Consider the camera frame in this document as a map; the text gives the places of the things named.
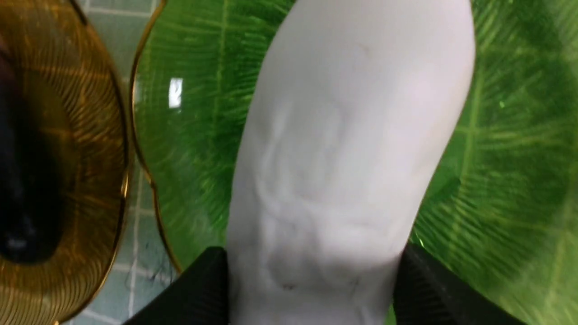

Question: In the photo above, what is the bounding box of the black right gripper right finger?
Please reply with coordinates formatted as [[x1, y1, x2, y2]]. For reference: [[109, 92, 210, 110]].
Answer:
[[393, 243, 523, 325]]

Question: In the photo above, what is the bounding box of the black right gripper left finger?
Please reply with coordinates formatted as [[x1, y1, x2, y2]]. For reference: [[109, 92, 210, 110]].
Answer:
[[125, 246, 229, 325]]

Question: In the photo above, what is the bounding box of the white radish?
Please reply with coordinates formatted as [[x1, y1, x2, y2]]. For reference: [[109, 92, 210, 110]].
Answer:
[[226, 0, 475, 325]]

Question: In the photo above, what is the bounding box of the purple eggplant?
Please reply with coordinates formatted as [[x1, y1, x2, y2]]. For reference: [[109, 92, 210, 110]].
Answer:
[[0, 40, 63, 265]]

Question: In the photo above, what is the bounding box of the green checkered tablecloth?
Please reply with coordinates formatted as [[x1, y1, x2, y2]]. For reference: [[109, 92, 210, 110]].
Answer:
[[70, 0, 176, 325]]

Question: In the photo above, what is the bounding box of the green ribbed glass plate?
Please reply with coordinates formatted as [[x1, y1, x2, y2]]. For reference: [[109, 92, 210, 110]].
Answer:
[[132, 0, 578, 325]]

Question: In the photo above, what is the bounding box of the amber ribbed glass plate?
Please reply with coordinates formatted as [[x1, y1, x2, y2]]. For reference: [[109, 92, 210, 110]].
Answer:
[[1, 0, 132, 325]]

